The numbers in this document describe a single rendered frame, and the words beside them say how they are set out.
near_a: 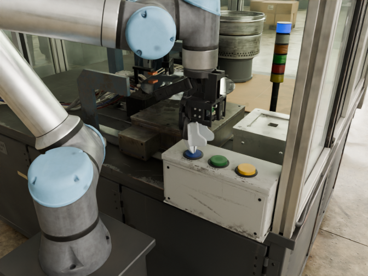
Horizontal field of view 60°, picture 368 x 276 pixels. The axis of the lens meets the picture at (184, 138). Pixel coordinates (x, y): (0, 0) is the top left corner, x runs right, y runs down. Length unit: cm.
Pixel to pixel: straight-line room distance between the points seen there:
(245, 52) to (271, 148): 93
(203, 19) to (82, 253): 51
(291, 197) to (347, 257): 123
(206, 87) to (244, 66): 115
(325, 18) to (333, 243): 154
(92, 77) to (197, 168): 58
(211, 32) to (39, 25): 31
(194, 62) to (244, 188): 29
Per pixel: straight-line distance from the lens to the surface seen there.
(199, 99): 70
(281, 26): 110
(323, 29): 62
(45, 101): 73
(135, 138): 105
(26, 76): 72
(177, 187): 82
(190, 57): 67
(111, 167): 105
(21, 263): 81
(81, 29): 53
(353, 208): 229
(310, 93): 64
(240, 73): 183
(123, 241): 79
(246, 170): 73
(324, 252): 193
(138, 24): 50
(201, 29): 65
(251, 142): 93
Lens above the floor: 129
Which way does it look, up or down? 27 degrees down
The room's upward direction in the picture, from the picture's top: straight up
